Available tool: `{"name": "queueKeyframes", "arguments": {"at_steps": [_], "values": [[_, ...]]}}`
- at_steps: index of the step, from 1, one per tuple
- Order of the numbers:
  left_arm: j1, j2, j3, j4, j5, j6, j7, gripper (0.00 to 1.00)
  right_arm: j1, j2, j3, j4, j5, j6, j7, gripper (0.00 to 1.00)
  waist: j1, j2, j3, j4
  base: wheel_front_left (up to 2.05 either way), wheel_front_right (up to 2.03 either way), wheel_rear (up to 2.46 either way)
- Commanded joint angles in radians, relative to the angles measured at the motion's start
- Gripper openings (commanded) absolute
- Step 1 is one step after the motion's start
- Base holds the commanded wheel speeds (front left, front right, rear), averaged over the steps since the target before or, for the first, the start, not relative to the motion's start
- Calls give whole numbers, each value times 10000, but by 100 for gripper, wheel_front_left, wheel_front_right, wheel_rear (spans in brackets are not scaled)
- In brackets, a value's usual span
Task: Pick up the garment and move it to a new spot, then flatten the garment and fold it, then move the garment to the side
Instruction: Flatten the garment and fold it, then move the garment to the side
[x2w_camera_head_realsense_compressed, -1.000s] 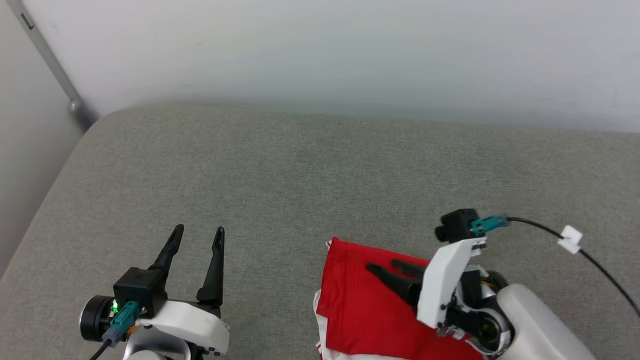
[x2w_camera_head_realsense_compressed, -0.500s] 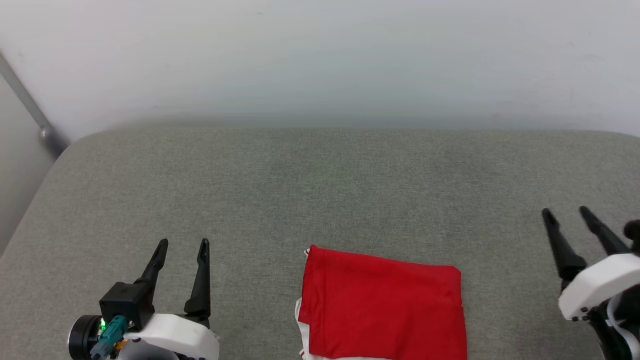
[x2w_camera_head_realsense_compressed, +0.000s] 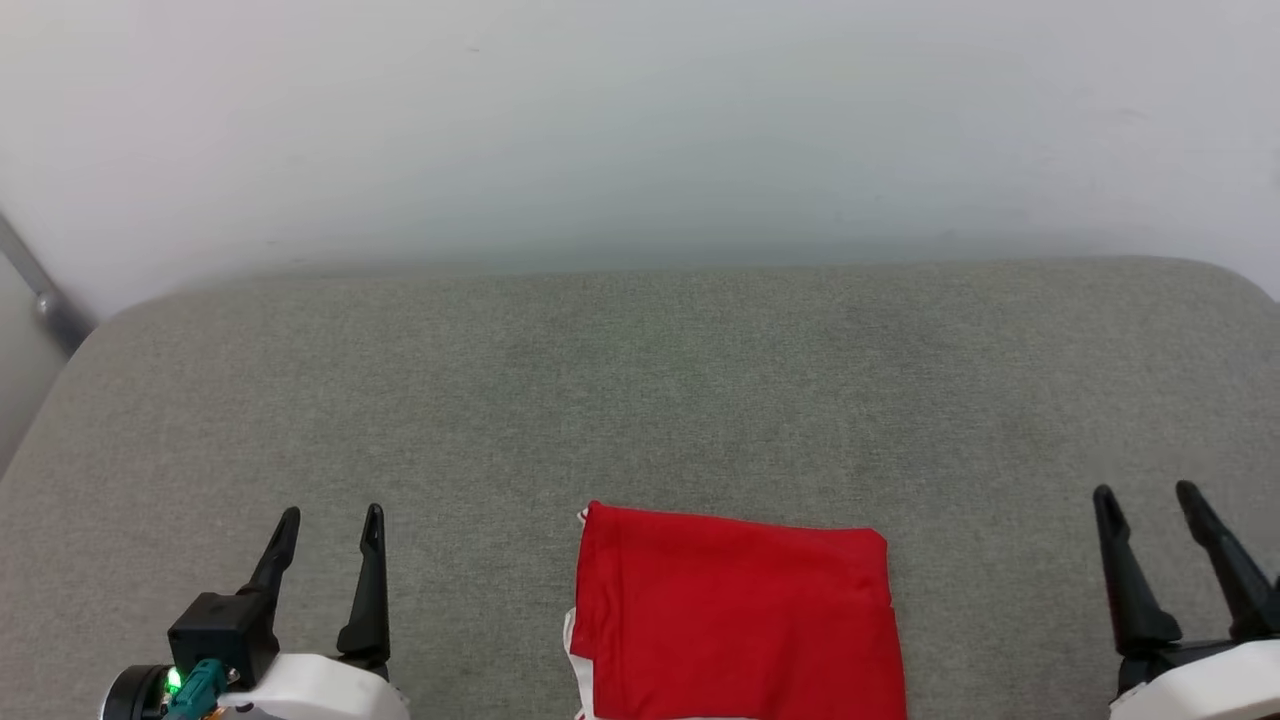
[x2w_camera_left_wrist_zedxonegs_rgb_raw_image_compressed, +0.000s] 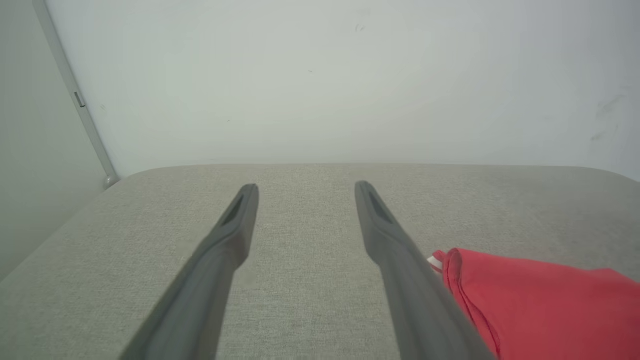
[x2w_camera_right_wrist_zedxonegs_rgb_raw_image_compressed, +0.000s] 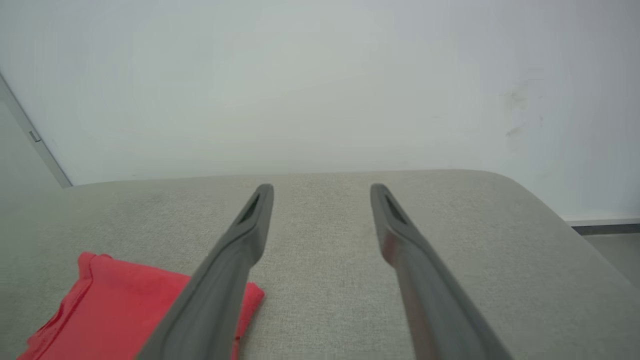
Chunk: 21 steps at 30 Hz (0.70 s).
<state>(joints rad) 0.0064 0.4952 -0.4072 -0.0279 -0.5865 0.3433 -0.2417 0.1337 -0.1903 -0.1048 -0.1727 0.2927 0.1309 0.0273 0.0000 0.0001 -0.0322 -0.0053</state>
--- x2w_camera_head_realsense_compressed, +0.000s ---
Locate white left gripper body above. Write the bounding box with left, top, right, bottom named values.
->
left=220, top=653, right=413, bottom=720

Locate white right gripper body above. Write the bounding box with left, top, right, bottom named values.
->
left=1108, top=634, right=1280, bottom=720

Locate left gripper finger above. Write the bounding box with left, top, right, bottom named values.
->
left=243, top=506, right=302, bottom=603
left=336, top=502, right=392, bottom=670

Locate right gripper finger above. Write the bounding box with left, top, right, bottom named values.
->
left=1175, top=480, right=1280, bottom=642
left=1092, top=484, right=1182, bottom=659

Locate red and white garment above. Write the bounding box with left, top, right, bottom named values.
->
left=563, top=500, right=909, bottom=720

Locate grey metal pole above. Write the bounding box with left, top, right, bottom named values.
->
left=0, top=212, right=98, bottom=353

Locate teal left camera connector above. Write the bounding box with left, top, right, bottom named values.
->
left=163, top=658, right=233, bottom=720

